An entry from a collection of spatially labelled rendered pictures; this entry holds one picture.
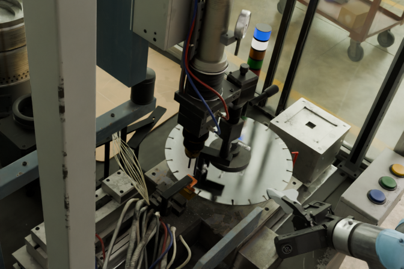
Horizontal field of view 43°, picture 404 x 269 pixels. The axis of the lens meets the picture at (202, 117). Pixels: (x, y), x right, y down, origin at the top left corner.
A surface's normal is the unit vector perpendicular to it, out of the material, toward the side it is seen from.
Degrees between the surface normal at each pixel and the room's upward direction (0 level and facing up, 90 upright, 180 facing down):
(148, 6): 90
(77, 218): 90
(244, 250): 0
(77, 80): 90
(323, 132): 0
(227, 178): 0
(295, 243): 59
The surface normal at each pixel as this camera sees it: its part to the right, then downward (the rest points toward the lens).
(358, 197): 0.14, -0.75
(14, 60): 0.63, 0.57
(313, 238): 0.11, 0.17
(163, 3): -0.65, 0.42
